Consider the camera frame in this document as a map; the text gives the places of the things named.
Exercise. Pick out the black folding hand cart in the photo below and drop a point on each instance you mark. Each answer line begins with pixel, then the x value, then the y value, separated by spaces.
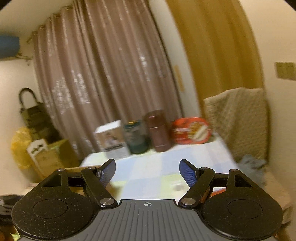
pixel 37 120

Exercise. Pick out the red instant meal package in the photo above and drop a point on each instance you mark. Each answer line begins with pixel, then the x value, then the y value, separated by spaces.
pixel 190 131

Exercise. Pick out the pastel checked tablecloth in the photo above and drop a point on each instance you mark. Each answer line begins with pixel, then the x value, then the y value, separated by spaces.
pixel 155 175

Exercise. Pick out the grey blue blanket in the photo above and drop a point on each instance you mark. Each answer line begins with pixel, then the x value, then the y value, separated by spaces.
pixel 253 168

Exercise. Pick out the brown thermos flask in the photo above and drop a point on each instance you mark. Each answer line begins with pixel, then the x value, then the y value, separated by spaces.
pixel 158 130

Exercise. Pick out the stacked cardboard boxes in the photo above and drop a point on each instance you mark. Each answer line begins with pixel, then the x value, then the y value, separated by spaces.
pixel 59 155

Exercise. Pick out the yellow plastic bag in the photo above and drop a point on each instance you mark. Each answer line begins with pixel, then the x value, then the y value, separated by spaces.
pixel 19 144

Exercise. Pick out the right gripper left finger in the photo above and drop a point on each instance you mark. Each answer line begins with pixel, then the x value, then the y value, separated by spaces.
pixel 96 181

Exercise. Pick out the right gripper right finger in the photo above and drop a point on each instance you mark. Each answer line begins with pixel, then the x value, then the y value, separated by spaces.
pixel 199 182

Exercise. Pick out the pink brown curtain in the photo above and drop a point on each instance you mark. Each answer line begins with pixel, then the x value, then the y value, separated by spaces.
pixel 98 62

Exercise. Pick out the dark green glass jar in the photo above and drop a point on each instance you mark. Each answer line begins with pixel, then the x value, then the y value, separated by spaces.
pixel 135 137

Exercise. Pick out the white product box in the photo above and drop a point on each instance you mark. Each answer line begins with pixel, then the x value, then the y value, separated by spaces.
pixel 112 141

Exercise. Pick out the wall socket plates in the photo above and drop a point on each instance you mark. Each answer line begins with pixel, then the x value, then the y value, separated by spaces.
pixel 285 70

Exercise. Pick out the white ornate wooden board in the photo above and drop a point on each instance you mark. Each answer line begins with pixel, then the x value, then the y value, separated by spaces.
pixel 35 147

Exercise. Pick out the beige quilted chair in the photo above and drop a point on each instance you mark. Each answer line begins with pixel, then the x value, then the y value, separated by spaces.
pixel 240 117

